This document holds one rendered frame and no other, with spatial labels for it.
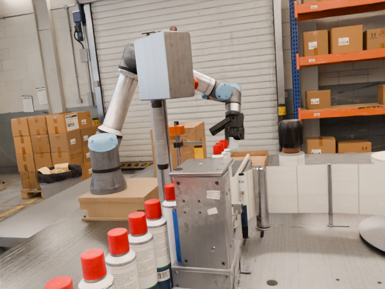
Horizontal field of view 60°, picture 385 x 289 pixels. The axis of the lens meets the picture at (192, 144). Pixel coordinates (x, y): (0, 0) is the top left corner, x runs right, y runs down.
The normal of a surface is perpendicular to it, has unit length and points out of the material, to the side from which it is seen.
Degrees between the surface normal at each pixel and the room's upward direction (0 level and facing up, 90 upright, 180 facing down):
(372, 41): 90
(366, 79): 90
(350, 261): 0
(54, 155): 88
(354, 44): 90
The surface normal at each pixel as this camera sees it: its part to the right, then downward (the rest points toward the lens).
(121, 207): -0.24, 0.18
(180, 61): 0.63, 0.07
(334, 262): -0.09, -0.98
